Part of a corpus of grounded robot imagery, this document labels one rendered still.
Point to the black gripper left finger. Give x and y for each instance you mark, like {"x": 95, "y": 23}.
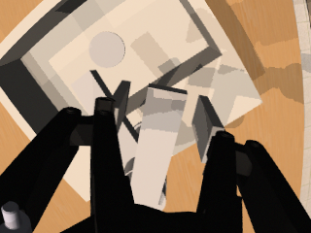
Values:
{"x": 29, "y": 182}

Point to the square sink basin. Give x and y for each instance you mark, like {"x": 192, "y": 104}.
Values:
{"x": 176, "y": 43}

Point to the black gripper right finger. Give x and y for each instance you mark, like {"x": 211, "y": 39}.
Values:
{"x": 270, "y": 201}

